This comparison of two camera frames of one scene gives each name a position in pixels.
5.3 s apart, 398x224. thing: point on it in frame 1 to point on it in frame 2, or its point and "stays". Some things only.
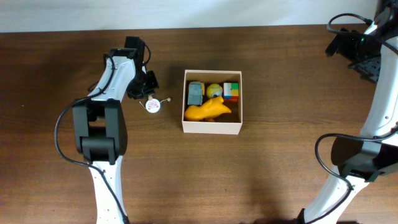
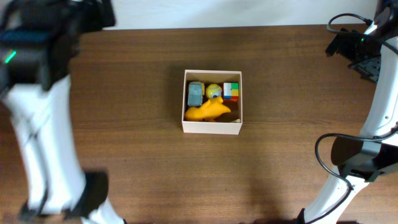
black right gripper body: x=362 y=51 stays
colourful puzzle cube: x=231 y=92 stays
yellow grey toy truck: x=196 y=91 stays
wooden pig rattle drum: x=153 y=106 to x=237 y=121
